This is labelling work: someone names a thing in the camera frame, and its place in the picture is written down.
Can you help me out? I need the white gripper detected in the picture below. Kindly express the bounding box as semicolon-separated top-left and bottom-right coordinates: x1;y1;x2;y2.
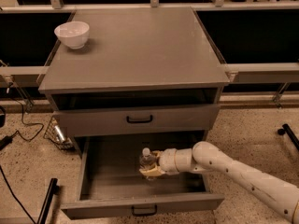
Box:
139;148;178;177

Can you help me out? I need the clear plastic water bottle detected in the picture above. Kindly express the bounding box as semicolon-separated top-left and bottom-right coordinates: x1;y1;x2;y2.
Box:
139;147;157;181

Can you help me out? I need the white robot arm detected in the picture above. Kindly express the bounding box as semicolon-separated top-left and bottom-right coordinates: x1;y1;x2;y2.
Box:
139;141;299;224

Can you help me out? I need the open grey middle drawer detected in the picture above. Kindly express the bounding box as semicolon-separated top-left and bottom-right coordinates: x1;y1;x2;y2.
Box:
62;132;224;219

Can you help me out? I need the grey upper drawer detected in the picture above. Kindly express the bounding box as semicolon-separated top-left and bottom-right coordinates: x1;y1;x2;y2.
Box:
54;105;220;137

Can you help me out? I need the grey drawer cabinet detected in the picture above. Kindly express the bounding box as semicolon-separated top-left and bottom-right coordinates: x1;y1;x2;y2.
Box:
39;7;229;152

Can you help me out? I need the black left base leg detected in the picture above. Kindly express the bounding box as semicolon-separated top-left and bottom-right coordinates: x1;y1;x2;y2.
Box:
36;178;59;224

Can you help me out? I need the black base leg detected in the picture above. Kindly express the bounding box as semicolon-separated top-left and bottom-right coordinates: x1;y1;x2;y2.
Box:
278;123;299;151
36;178;59;224

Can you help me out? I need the black right base leg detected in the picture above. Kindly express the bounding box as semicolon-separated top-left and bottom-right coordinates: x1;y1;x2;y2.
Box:
278;123;299;151

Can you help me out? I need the white ceramic bowl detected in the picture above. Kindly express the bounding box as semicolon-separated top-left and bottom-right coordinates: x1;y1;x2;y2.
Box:
54;21;90;49

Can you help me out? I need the wire mesh basket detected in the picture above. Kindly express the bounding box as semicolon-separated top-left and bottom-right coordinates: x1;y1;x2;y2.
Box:
44;117;74;150

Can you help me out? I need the black cable on floor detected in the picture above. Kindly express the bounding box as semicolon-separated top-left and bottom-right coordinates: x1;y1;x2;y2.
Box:
0;81;45;224

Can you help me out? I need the metal railing frame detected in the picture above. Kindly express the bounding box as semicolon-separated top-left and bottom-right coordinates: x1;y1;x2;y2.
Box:
0;0;299;110

